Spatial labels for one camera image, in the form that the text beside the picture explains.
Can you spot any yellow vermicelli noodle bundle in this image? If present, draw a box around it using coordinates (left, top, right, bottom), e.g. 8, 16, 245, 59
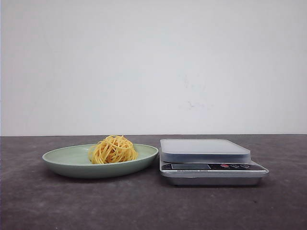
88, 135, 138, 164

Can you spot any silver digital kitchen scale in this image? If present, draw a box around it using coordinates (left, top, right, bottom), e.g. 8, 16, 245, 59
160, 139, 269, 186

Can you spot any light green plate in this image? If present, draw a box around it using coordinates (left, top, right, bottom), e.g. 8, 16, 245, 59
42, 144, 158, 179

